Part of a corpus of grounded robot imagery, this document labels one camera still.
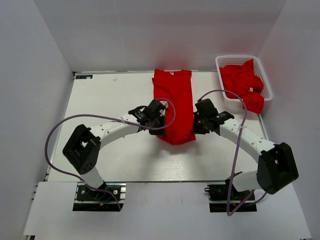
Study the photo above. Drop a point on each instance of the blue table label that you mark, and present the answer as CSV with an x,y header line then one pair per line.
x,y
84,77

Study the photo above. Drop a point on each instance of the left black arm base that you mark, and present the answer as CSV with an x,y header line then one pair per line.
x,y
87,200

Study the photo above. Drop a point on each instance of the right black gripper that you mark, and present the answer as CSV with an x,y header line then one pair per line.
x,y
196,130

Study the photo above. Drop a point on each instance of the white plastic basket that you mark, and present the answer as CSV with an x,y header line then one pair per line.
x,y
237,59

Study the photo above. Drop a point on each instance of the red t shirts in basket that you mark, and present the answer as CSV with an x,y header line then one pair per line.
x,y
241,80

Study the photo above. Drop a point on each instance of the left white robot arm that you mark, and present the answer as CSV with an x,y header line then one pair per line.
x,y
83,147

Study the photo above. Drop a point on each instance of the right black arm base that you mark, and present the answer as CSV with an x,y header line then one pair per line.
x,y
217,193

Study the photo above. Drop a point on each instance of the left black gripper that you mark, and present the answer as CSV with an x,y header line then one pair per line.
x,y
158,132

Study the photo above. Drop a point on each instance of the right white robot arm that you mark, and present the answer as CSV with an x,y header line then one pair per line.
x,y
276,165

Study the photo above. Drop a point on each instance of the red t shirt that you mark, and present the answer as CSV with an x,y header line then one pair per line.
x,y
176,86

